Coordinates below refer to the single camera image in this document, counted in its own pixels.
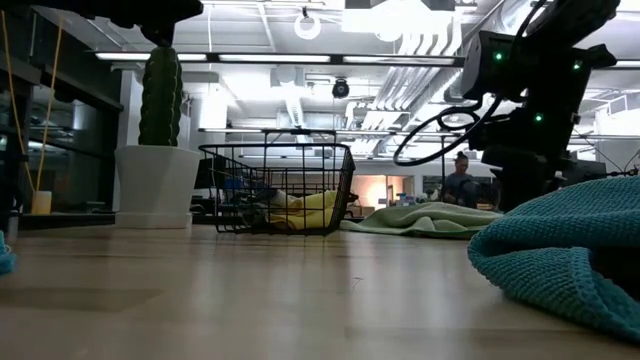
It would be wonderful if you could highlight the black wire basket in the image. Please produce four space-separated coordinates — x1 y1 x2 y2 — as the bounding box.
198 142 356 236

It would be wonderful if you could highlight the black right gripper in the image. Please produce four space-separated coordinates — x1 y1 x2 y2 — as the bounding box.
469 107 609 214

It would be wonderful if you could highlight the green microfiber towel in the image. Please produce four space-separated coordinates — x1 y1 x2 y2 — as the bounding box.
340 201 504 240

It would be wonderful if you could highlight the yellow microfiber towel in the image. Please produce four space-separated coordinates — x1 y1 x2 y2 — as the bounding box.
267 189 341 231

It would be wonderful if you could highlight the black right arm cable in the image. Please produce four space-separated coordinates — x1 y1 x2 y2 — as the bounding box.
393 97 504 168

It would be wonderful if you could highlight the white plant pot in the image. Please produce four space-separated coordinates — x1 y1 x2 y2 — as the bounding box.
113 144 202 230

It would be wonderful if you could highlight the yellow extension cable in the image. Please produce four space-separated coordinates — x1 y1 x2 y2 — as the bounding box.
0 9 64 195

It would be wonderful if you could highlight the green cactus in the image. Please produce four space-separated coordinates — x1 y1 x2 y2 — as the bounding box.
138 45 184 147

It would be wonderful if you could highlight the teal microfiber towel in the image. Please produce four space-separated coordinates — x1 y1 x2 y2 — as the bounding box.
0 230 17 276
466 175 640 345

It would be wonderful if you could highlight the person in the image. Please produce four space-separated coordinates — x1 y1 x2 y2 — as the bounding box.
442 150 481 209

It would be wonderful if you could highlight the yellow cup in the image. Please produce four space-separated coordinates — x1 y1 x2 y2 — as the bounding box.
30 190 53 216

